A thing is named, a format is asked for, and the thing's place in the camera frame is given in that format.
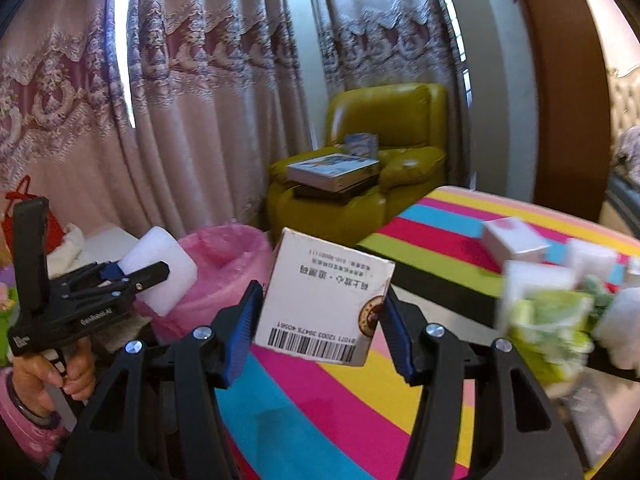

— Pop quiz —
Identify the person's left hand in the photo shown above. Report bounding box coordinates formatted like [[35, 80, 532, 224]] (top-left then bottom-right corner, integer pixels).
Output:
[[12, 337, 96, 415]]

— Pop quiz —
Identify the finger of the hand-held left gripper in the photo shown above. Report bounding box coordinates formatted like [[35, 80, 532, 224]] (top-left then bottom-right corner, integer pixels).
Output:
[[115, 261, 171, 306], [66, 261, 132, 291]]

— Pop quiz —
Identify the white foam block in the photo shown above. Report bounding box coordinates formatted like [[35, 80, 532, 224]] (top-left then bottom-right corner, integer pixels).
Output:
[[121, 226, 199, 317]]

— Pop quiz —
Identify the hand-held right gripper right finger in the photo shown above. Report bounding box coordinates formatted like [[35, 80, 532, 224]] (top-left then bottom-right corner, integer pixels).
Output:
[[382, 292, 586, 480]]

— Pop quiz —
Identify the white side table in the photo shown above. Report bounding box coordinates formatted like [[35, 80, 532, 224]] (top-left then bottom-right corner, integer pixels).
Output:
[[80, 225, 146, 267]]

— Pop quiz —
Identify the pink-lined trash bin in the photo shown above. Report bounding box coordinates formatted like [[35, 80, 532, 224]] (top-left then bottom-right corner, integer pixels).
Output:
[[135, 224, 273, 346]]

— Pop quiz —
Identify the colourful striped blanket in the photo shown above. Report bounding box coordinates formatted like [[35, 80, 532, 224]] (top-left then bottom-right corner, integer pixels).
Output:
[[215, 185, 640, 480]]

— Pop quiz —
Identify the yellow leather armchair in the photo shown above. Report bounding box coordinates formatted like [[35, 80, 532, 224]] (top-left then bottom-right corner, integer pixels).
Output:
[[266, 83, 447, 247]]

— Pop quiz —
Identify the white cardboard box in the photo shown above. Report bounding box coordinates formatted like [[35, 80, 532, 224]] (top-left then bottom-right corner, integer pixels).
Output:
[[254, 227, 396, 367]]

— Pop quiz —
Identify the pink lace patterned curtain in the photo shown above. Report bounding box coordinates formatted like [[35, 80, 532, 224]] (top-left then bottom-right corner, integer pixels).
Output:
[[305, 0, 470, 186], [0, 0, 137, 211], [125, 0, 321, 248]]

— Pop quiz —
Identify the small blue box on armchair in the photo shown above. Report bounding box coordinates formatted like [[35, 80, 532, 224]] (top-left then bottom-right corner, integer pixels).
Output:
[[344, 132, 379, 157]]

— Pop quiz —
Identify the white foam piece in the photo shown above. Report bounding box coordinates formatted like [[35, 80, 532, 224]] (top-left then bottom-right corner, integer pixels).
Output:
[[592, 287, 640, 372], [565, 238, 619, 281], [500, 260, 577, 322]]

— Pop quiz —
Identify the dark wooden tray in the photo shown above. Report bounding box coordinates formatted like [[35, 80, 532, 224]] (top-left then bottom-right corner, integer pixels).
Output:
[[292, 180, 373, 206]]

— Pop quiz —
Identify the person's left forearm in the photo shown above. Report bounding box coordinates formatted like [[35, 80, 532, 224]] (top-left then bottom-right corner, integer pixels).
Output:
[[0, 367, 76, 467]]

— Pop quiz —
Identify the small white pink box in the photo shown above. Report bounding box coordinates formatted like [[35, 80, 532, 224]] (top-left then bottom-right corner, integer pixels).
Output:
[[481, 216, 551, 264]]

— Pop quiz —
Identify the beige tufted headboard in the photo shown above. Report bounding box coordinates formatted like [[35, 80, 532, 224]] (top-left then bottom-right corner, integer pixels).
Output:
[[600, 65, 640, 236]]

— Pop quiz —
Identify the cream cloth bag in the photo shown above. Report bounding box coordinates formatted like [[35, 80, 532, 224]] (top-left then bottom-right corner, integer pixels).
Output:
[[47, 224, 87, 278]]

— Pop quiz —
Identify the large flat white box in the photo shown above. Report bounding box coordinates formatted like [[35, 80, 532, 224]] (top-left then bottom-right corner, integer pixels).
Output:
[[286, 152, 381, 193]]

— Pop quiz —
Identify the green cloth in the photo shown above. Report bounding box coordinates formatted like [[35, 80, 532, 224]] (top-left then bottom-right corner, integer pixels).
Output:
[[0, 260, 22, 367]]

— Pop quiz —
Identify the red gift bag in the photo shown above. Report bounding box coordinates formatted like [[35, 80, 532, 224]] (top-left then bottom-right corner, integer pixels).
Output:
[[0, 176, 63, 261]]

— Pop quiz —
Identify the green plastic packet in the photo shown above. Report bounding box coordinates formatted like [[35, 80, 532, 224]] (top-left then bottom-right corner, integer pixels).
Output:
[[505, 280, 608, 387]]

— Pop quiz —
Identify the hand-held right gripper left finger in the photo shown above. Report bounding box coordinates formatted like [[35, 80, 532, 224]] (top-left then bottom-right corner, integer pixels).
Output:
[[55, 280, 266, 480]]

